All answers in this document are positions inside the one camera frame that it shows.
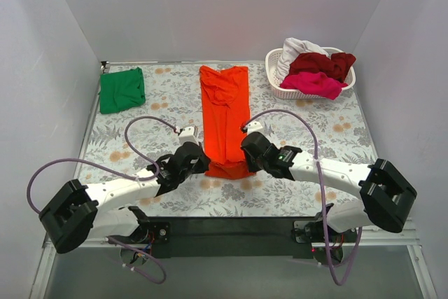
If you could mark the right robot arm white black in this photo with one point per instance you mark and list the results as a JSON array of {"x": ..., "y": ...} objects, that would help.
[{"x": 382, "y": 195}]

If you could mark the white t-shirt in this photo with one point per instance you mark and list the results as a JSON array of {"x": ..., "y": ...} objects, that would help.
[{"x": 292, "y": 48}]

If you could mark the dark red t-shirt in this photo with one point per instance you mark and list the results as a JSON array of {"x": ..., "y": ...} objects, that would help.
[{"x": 336, "y": 66}]

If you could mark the orange t-shirt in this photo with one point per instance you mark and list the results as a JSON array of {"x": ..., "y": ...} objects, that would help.
[{"x": 225, "y": 107}]

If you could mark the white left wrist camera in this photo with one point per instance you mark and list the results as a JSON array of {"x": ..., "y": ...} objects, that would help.
[{"x": 188, "y": 134}]

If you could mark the magenta pink t-shirt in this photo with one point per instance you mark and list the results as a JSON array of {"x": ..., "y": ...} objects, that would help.
[{"x": 314, "y": 84}]

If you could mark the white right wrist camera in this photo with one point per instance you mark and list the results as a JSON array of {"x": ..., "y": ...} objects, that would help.
[{"x": 252, "y": 126}]

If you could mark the aluminium frame rail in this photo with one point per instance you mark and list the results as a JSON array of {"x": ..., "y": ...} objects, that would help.
[{"x": 373, "y": 236}]

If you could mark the floral patterned table mat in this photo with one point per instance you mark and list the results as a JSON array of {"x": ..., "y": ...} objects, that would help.
[{"x": 124, "y": 142}]

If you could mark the white plastic laundry basket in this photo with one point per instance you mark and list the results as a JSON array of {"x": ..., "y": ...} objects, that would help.
[{"x": 271, "y": 60}]

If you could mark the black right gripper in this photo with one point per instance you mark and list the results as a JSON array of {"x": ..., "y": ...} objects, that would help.
[{"x": 248, "y": 154}]

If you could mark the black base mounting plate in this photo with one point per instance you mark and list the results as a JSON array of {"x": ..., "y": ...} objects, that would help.
[{"x": 228, "y": 236}]

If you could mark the folded green t-shirt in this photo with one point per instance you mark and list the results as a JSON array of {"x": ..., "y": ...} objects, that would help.
[{"x": 120, "y": 91}]

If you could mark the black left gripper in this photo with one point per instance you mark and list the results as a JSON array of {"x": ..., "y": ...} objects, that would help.
[{"x": 199, "y": 158}]

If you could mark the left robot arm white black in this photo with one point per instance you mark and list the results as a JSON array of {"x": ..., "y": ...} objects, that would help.
[{"x": 79, "y": 212}]

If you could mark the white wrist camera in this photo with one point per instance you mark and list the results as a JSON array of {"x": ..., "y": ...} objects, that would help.
[
  {"x": 188, "y": 134},
  {"x": 252, "y": 126}
]

